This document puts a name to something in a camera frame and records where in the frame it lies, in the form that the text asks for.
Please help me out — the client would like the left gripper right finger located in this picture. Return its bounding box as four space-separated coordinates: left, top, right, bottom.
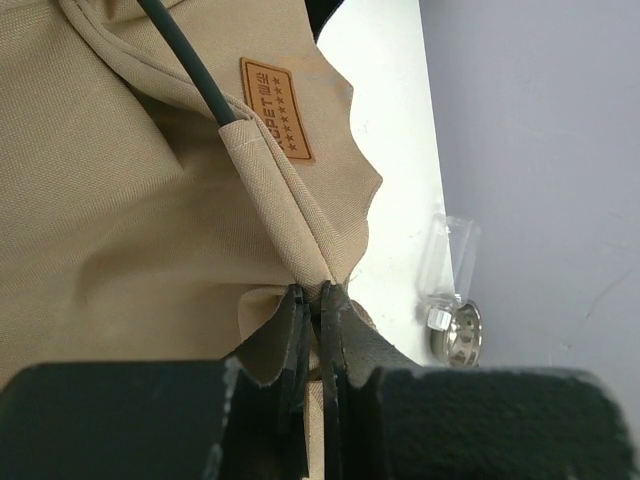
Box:
319 283 639 479

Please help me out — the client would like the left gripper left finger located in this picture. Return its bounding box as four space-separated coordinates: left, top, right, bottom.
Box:
1 286 310 479

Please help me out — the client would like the beige pet tent fabric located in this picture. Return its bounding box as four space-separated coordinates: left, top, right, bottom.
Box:
1 1 381 479

